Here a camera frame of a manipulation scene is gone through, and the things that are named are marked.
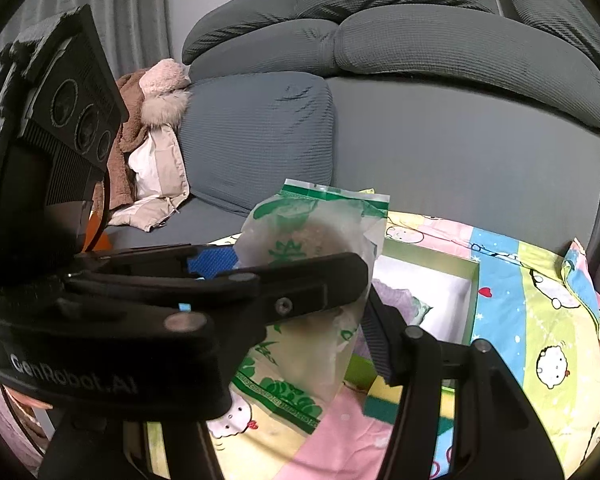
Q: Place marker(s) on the grey curtain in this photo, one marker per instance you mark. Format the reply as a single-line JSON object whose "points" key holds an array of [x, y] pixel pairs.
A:
{"points": [[130, 10]]}

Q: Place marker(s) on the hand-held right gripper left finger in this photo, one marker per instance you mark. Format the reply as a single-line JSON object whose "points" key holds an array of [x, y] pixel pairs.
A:
{"points": [[185, 450]]}

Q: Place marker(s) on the beige fur-trimmed down jacket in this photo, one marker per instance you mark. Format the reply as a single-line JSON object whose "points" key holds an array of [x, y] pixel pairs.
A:
{"points": [[155, 175]]}

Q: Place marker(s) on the green cardboard box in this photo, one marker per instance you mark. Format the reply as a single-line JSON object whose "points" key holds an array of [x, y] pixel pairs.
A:
{"points": [[445, 305]]}

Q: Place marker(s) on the small yellow green sponge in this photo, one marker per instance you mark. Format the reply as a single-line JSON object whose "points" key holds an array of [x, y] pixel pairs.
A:
{"points": [[380, 405]]}

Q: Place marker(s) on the orange box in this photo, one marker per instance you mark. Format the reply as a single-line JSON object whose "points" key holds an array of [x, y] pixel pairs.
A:
{"points": [[97, 237]]}

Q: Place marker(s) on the blue-grey sofa cushion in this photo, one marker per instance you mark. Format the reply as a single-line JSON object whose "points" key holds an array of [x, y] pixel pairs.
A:
{"points": [[260, 135]]}

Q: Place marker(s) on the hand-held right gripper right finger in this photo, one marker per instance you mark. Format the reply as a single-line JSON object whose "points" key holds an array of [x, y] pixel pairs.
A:
{"points": [[380, 345]]}

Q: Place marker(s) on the grey sofa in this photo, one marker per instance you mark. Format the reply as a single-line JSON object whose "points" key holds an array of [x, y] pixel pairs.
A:
{"points": [[455, 135]]}

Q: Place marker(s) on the person's left forearm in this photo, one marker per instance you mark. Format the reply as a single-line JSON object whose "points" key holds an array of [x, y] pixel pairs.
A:
{"points": [[5, 410]]}

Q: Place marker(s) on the large green printed plastic bag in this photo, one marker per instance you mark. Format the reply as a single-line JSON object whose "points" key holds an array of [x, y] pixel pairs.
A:
{"points": [[310, 230]]}

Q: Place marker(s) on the cartoon printed blanket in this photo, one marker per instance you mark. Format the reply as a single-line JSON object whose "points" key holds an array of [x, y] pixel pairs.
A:
{"points": [[530, 320]]}

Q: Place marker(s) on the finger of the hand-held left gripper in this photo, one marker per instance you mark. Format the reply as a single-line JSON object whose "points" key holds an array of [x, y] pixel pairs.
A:
{"points": [[305, 285], [212, 262]]}

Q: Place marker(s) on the purple mesh cloth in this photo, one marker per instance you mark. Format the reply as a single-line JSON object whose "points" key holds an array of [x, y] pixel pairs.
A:
{"points": [[397, 302]]}

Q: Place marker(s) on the pink plush hat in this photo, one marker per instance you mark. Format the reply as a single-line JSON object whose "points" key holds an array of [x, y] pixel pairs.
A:
{"points": [[165, 75]]}

